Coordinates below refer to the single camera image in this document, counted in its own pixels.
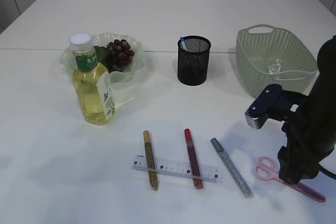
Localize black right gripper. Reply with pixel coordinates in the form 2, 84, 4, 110
278, 95, 336, 185

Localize pink handled scissors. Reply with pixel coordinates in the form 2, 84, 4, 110
255, 156, 326, 203

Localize clear plastic sheet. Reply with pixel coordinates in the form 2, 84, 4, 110
267, 58, 283, 74

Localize blue handled scissors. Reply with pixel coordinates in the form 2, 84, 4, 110
180, 37, 188, 51

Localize purple grape bunch with leaf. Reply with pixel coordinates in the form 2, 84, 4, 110
95, 39, 135, 73

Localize green tea bottle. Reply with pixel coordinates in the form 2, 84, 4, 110
69, 33, 115, 126

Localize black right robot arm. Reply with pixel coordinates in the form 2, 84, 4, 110
278, 38, 335, 184

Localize silver glitter pen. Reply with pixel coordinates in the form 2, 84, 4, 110
211, 138, 254, 199

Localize clear plastic ruler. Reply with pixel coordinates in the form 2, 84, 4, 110
131, 155, 223, 183

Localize red glitter pen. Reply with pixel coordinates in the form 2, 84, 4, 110
184, 129, 203, 189

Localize green woven plastic basket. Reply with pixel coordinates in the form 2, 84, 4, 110
236, 25, 318, 98

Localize gold glitter pen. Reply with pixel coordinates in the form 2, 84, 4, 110
143, 130, 159, 191

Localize black mesh pen holder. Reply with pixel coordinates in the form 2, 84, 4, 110
177, 35, 211, 86

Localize pale green wavy plate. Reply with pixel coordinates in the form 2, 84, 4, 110
59, 33, 145, 83

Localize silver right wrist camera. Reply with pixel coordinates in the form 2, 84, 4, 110
245, 84, 306, 130

